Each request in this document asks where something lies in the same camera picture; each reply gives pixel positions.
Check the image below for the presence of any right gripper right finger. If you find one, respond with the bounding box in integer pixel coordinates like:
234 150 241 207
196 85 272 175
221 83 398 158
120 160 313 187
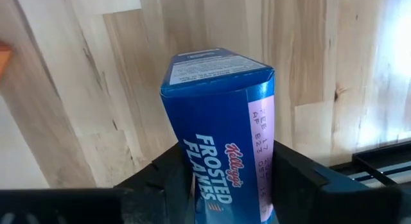
272 140 411 224

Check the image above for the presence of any orange Mini Wheats cereal box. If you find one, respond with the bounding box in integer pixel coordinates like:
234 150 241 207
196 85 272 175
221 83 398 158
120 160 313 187
0 40 13 85

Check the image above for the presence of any blue Frosted Flakes cereal box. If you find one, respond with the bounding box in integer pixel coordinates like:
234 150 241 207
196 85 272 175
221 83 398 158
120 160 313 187
159 47 279 224

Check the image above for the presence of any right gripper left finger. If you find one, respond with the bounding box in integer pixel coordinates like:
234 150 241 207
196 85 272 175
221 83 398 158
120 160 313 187
0 142 195 224

